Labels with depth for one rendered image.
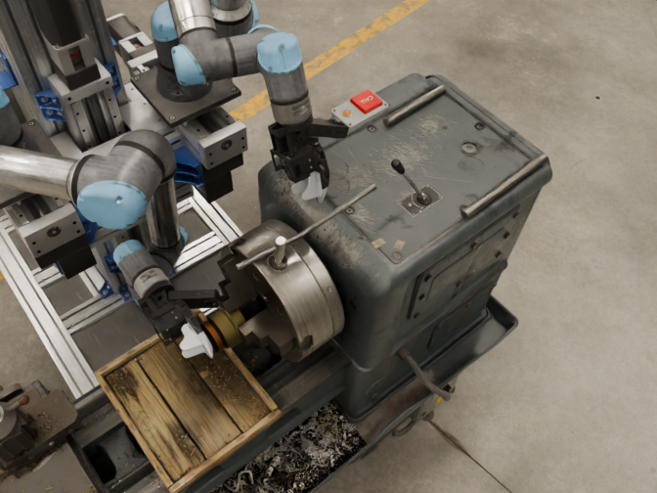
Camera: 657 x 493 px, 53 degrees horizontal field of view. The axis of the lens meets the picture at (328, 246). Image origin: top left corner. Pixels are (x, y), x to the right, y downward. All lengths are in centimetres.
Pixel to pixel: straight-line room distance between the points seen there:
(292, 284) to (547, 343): 167
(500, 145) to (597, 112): 223
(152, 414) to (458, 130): 100
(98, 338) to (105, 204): 129
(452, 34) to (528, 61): 47
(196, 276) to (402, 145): 127
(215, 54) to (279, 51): 14
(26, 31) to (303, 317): 95
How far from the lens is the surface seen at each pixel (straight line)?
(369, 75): 374
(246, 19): 175
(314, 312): 140
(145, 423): 164
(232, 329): 146
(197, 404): 164
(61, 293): 270
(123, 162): 134
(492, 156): 162
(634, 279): 320
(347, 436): 194
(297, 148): 129
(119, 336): 254
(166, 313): 149
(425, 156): 158
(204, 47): 128
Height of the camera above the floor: 239
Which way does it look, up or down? 55 degrees down
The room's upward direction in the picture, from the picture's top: 4 degrees clockwise
